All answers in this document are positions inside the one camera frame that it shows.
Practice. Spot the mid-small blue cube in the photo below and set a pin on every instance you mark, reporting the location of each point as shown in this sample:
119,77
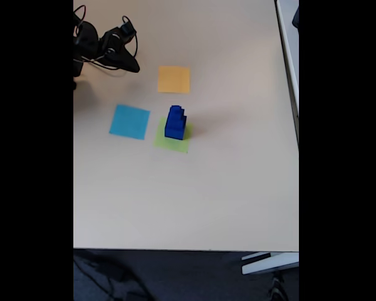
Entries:
175,113

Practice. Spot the medium blue cube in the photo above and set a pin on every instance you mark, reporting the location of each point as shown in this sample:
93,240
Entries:
175,123

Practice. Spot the large blue cube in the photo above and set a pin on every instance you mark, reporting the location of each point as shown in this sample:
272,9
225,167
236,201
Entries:
175,133

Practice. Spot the orange paper square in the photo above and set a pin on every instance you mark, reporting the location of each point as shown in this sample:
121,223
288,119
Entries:
174,80

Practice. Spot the light blue paper square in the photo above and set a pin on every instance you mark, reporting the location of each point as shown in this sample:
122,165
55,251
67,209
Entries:
128,122

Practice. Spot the green paper square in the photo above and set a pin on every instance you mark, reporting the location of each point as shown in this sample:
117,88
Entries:
172,145

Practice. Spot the dark object on adjacent table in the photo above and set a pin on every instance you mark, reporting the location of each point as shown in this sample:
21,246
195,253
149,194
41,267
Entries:
296,17

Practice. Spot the white table foot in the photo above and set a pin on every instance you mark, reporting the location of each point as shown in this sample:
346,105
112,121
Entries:
269,263

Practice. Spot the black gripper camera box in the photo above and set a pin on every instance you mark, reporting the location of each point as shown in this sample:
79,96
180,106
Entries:
128,29

